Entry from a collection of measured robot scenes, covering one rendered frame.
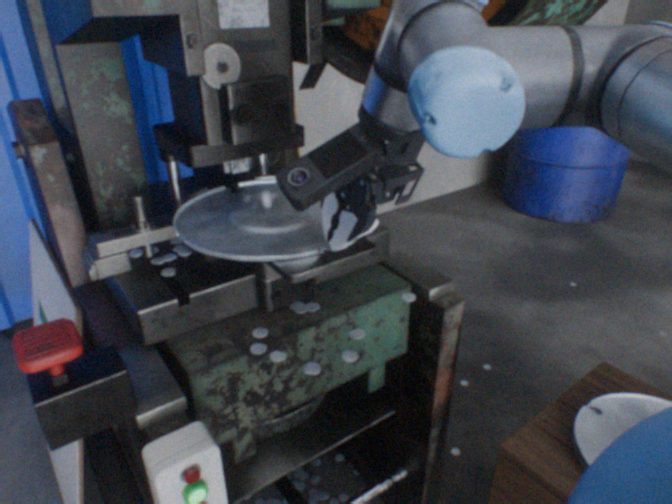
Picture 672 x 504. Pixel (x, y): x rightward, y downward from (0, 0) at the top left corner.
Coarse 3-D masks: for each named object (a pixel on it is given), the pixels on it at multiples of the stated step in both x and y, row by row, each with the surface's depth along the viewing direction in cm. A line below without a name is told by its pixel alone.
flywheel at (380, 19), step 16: (384, 0) 96; (496, 0) 73; (512, 0) 72; (528, 0) 74; (352, 16) 100; (368, 16) 96; (384, 16) 94; (496, 16) 75; (512, 16) 77; (352, 32) 101; (368, 32) 97; (368, 48) 99
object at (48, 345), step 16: (64, 320) 57; (16, 336) 55; (32, 336) 54; (48, 336) 54; (64, 336) 54; (16, 352) 52; (32, 352) 52; (48, 352) 52; (64, 352) 52; (80, 352) 54; (32, 368) 51; (48, 368) 55; (64, 368) 56
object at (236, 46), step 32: (224, 0) 65; (256, 0) 68; (288, 0) 70; (224, 32) 67; (256, 32) 69; (288, 32) 72; (224, 64) 66; (256, 64) 71; (288, 64) 74; (192, 96) 70; (224, 96) 68; (256, 96) 70; (288, 96) 73; (192, 128) 74; (224, 128) 71; (256, 128) 72; (288, 128) 75
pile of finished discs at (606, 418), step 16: (592, 400) 99; (608, 400) 100; (624, 400) 100; (640, 400) 100; (656, 400) 100; (576, 416) 96; (592, 416) 97; (608, 416) 97; (624, 416) 97; (640, 416) 97; (576, 432) 93; (592, 432) 93; (608, 432) 93; (576, 448) 91; (592, 448) 90
